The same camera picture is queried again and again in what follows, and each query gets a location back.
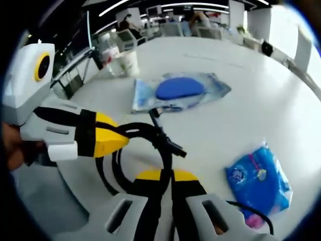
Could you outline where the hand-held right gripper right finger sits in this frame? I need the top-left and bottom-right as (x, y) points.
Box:
(172, 169), (254, 241)

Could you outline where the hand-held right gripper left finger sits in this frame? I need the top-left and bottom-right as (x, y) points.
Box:
(105, 169), (174, 241)

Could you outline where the clear plastic water bottle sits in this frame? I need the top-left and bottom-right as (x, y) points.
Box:
(96, 34), (121, 76)

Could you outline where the white paper cup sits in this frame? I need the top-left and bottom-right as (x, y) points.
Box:
(117, 51), (140, 76)

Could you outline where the blue wet wipes packet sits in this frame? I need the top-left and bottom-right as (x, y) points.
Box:
(225, 142), (293, 229)

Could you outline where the blue mouse pad package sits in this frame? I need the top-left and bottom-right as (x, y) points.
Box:
(131, 72), (231, 114)

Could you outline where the person's left hand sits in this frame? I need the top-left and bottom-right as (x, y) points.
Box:
(2, 123), (48, 171)

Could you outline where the white table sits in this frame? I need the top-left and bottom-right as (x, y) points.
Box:
(15, 36), (321, 241)

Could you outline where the black office chair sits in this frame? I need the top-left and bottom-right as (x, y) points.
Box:
(260, 41), (274, 57)

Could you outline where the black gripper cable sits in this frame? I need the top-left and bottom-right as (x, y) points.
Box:
(225, 200), (274, 235)

